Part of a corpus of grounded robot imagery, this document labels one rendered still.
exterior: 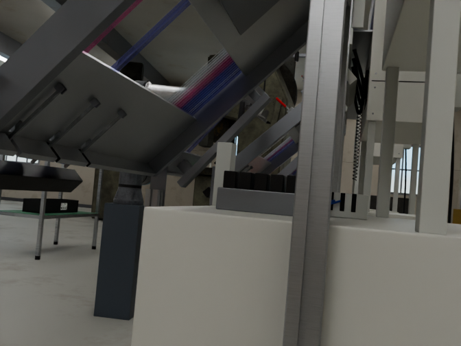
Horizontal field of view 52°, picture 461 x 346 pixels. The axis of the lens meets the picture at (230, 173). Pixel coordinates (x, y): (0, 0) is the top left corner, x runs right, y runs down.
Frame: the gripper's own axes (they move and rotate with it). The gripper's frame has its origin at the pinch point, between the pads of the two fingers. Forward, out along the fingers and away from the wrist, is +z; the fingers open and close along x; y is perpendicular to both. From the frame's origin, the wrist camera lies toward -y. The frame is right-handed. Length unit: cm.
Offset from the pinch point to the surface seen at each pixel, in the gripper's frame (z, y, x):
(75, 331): -3, -122, -49
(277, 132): 13.3, -2.4, -32.0
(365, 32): 18, 54, -30
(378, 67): 32, 44, -32
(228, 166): 12, -25, -64
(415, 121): 57, 34, -32
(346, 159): 3, 78, 891
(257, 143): 9.0, -11.3, -32.0
